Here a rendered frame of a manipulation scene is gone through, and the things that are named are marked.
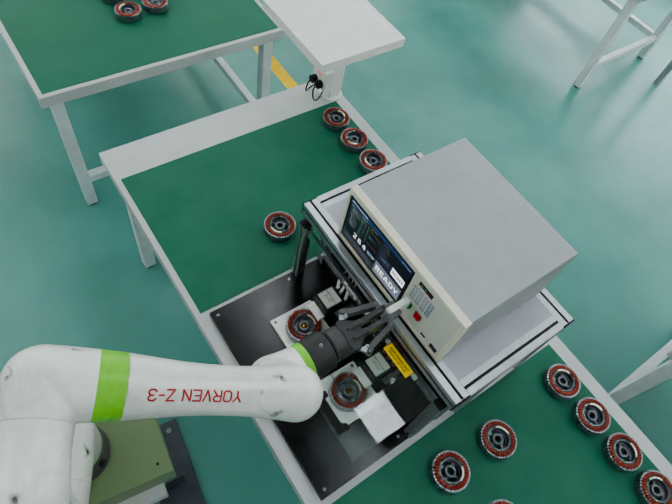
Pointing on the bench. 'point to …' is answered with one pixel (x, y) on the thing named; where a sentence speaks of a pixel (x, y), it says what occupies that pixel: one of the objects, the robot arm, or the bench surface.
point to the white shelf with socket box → (333, 36)
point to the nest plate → (285, 324)
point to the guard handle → (333, 416)
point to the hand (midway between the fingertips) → (397, 307)
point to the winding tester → (459, 243)
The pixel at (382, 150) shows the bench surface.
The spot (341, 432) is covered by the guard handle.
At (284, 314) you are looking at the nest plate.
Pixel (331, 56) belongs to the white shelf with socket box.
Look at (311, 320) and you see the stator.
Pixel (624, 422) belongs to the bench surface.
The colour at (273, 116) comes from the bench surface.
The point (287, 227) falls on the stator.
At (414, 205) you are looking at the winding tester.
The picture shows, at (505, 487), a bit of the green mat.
